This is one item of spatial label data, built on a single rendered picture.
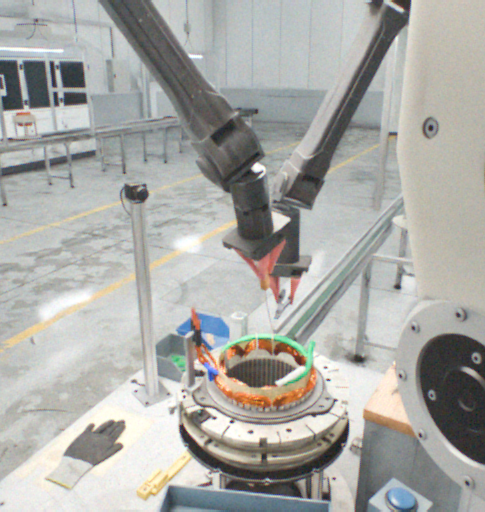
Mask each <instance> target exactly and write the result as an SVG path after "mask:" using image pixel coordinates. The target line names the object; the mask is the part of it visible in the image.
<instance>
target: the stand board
mask: <svg viewBox="0 0 485 512"><path fill-rule="evenodd" d="M396 384H398V383H397V377H396V374H395V369H392V365H391V367H389V368H388V370H387V371H386V373H385V375H384V376H383V379H382V380H381V382H380V384H379V385H378V387H377V388H376V390H375V392H374V393H373V395H372V396H371V398H369V399H368V402H367V404H366V405H365V407H364V408H363V416H362V418H363V419H366V420H368V421H371V422H375V423H378V424H380V426H382V425H383V427H386V428H389V429H391V430H394V431H398V432H400V433H403V434H406V435H409V436H411V437H414V438H417V436H416V435H415V433H414V431H413V428H412V426H411V424H410V422H409V420H408V418H407V415H406V413H405V410H404V407H403V403H402V400H401V397H400V394H399V393H395V394H393V395H391V393H393V392H394V390H395V388H396ZM417 439H418V438H417Z"/></svg>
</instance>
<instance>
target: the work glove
mask: <svg viewBox="0 0 485 512"><path fill-rule="evenodd" d="M125 423H126V421H125V419H120V420H118V421H115V420H114V419H109V420H107V421H105V422H103V423H102V424H100V425H99V426H98V427H97V428H96V429H95V431H94V432H92V431H93V428H94V427H95V426H96V424H95V423H93V422H91V423H89V424H88V425H87V426H86V427H85V428H84V430H83V431H82V433H81V434H80V435H79V436H77V437H76V438H75V439H74V440H73V441H72V442H71V444H70V445H69V446H68V447H67V449H66V450H65V452H64V454H63V457H62V460H60V462H61V463H59V464H58V466H57V467H56V468H55V469H54V470H53V471H52V472H51V473H50V474H49V475H47V476H46V477H45V478H44V479H45V480H47V481H49V482H52V483H54V484H58V485H60V486H63V488H66V489H68V490H72V488H73V487H74V484H75V483H76V482H77V481H78V480H79V479H80V477H81V476H82V475H83V474H84V473H86V472H87V471H89V470H90V469H92V468H93V467H95V466H96V465H98V464H100V463H102V462H103V461H105V460H107V459H108V458H110V457H111V456H114V455H115V454H117V453H118V451H120V450H121V449H123V447H124V444H123V443H121V442H117V443H116V444H115V442H116V441H117V439H118V438H119V437H120V435H121V434H122V433H123V432H124V430H125V429H126V424H125ZM107 427H108V429H107ZM106 429H107V430H106ZM103 432H104V433H103ZM102 433H103V434H102Z"/></svg>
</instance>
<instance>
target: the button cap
mask: <svg viewBox="0 0 485 512"><path fill-rule="evenodd" d="M388 501H389V503H390V504H391V506H392V507H393V508H394V509H396V510H399V511H402V512H408V511H412V510H413V509H414V506H415V497H414V495H413V494H412V493H411V492H410V491H408V490H407V489H404V488H393V489H391V490H390V491H389V493H388Z"/></svg>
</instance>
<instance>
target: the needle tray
mask: <svg viewBox="0 0 485 512"><path fill-rule="evenodd" d="M157 512H332V511H331V502H325V501H317V500H307V499H299V498H290V496H281V497H280V495H272V494H262V493H253V492H244V491H235V490H226V489H217V488H208V487H198V486H190V485H181V484H171V483H170V484H169V483H167V485H166V487H165V490H164V493H163V496H162V498H161V501H160V505H159V507H158V510H157Z"/></svg>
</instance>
